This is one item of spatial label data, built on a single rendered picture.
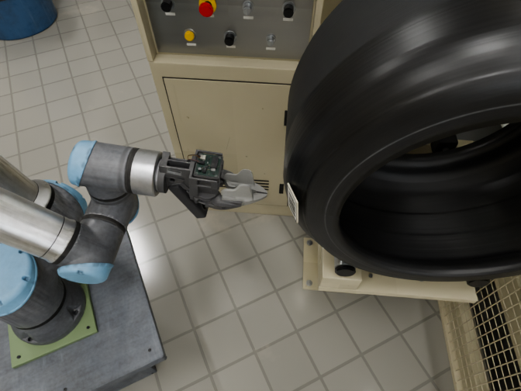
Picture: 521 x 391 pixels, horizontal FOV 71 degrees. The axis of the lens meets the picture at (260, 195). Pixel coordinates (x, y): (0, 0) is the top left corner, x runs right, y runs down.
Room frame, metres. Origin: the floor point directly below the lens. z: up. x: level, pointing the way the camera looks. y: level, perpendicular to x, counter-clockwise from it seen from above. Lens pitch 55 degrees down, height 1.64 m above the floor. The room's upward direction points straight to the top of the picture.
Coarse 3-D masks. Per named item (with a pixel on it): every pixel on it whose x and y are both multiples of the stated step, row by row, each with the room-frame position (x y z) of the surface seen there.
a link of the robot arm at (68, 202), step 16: (0, 160) 0.52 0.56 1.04; (0, 176) 0.48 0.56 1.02; (16, 176) 0.51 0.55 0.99; (16, 192) 0.48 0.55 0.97; (32, 192) 0.50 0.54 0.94; (48, 192) 0.52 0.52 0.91; (64, 192) 0.55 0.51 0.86; (48, 208) 0.48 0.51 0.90; (64, 208) 0.51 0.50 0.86; (80, 208) 0.53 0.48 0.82
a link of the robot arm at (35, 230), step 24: (0, 192) 0.36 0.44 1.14; (0, 216) 0.32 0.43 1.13; (24, 216) 0.33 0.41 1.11; (48, 216) 0.35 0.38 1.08; (96, 216) 0.39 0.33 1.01; (0, 240) 0.29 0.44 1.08; (24, 240) 0.30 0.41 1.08; (48, 240) 0.31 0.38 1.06; (72, 240) 0.32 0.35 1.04; (96, 240) 0.33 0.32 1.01; (120, 240) 0.36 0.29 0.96; (72, 264) 0.28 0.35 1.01; (96, 264) 0.29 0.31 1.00
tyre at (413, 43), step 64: (384, 0) 0.46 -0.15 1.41; (448, 0) 0.40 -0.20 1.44; (512, 0) 0.36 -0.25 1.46; (320, 64) 0.44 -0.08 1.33; (384, 64) 0.35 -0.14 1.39; (448, 64) 0.32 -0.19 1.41; (512, 64) 0.30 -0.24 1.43; (320, 128) 0.34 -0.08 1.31; (384, 128) 0.30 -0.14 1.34; (448, 128) 0.29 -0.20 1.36; (512, 128) 0.55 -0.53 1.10; (320, 192) 0.30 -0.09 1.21; (384, 192) 0.52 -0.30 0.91; (448, 192) 0.50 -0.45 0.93; (512, 192) 0.45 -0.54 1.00; (384, 256) 0.31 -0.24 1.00; (448, 256) 0.34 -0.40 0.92; (512, 256) 0.29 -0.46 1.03
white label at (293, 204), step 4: (288, 184) 0.34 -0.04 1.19; (288, 188) 0.33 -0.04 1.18; (288, 192) 0.34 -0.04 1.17; (292, 192) 0.32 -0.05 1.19; (288, 196) 0.34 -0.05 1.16; (292, 196) 0.32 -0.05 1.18; (288, 200) 0.34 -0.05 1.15; (292, 200) 0.32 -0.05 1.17; (296, 200) 0.31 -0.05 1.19; (288, 204) 0.34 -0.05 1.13; (292, 204) 0.32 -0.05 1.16; (296, 204) 0.31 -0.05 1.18; (292, 208) 0.32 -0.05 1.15; (296, 208) 0.31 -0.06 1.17; (292, 212) 0.32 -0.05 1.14; (296, 212) 0.31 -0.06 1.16; (296, 216) 0.31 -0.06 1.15; (296, 220) 0.31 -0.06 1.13
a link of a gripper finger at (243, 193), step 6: (240, 186) 0.41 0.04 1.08; (246, 186) 0.41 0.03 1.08; (222, 192) 0.41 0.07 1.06; (228, 192) 0.41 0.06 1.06; (234, 192) 0.41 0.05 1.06; (240, 192) 0.41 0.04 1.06; (246, 192) 0.41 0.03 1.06; (258, 192) 0.43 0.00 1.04; (222, 198) 0.41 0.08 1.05; (228, 198) 0.41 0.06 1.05; (234, 198) 0.41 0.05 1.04; (240, 198) 0.41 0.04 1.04; (246, 198) 0.41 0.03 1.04; (252, 198) 0.41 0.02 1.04; (258, 198) 0.42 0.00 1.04; (246, 204) 0.40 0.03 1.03
